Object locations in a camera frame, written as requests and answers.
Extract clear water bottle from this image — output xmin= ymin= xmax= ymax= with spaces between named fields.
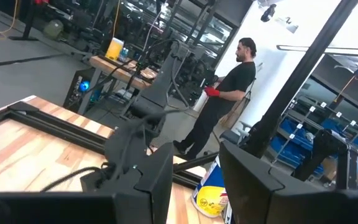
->
xmin=118 ymin=47 xmax=130 ymax=63

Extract yellow jug white lid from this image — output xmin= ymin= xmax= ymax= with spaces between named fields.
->
xmin=104 ymin=37 xmax=125 ymax=62

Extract person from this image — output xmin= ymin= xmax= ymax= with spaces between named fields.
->
xmin=172 ymin=37 xmax=257 ymax=160

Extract shelf rack with blue bins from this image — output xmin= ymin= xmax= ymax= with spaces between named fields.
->
xmin=268 ymin=91 xmax=358 ymax=190

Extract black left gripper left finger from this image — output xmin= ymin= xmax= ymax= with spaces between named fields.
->
xmin=80 ymin=142 xmax=175 ymax=224

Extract yellow cable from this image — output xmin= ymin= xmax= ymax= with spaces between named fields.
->
xmin=0 ymin=0 xmax=20 ymax=35

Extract black floor stand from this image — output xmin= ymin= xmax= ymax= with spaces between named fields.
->
xmin=7 ymin=0 xmax=40 ymax=42

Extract olive green bag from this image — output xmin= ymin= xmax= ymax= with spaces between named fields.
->
xmin=42 ymin=19 xmax=65 ymax=40

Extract blue yellow wipes canister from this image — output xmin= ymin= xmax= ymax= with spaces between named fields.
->
xmin=190 ymin=154 xmax=230 ymax=218

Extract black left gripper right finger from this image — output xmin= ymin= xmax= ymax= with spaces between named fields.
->
xmin=219 ymin=141 xmax=329 ymax=224

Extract wooden workbench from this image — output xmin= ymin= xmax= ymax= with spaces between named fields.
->
xmin=76 ymin=55 xmax=158 ymax=116

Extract grey office chair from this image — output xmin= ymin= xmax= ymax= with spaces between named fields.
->
xmin=219 ymin=120 xmax=255 ymax=146

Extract white bottle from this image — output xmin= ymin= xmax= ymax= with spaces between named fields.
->
xmin=192 ymin=89 xmax=210 ymax=113

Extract long led light bar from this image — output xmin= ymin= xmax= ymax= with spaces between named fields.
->
xmin=276 ymin=44 xmax=358 ymax=56

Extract black ceiling camera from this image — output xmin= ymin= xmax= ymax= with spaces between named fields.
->
xmin=260 ymin=3 xmax=277 ymax=24

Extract brown cardboard sheet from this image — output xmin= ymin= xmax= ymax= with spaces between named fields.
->
xmin=219 ymin=77 xmax=256 ymax=131

